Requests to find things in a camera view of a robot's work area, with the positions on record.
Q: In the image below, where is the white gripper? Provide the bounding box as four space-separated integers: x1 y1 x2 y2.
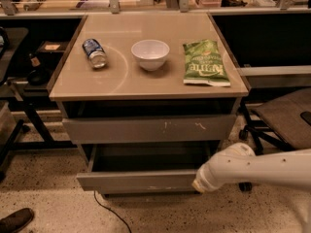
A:
191 165 224 193

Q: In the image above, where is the grey drawer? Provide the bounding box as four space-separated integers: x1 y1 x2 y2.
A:
77 142 211 195
62 115 236 144

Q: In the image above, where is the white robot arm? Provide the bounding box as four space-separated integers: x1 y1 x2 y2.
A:
192 143 311 193

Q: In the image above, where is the grey top drawer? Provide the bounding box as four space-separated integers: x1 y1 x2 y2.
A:
62 115 236 144

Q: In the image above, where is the grey drawer cabinet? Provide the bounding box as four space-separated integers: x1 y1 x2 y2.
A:
47 12 251 199

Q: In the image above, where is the black office chair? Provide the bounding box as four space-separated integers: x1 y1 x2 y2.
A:
238 87 311 192

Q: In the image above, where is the green chip bag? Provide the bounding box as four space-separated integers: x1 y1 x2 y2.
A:
183 39 230 87

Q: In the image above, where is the white bowl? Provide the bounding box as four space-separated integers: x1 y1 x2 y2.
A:
131 40 170 71

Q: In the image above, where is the blue soda can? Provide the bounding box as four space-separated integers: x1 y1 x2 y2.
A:
82 39 107 69

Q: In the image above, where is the dark shoe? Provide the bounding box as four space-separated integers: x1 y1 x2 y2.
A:
0 208 34 233

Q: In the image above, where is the dark glass bottle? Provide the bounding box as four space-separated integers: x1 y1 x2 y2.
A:
27 53 50 85

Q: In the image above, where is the black floor cable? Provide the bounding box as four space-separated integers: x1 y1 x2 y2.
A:
93 190 133 233

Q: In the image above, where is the black desk frame left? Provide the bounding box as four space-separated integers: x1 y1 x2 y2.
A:
0 78 77 180

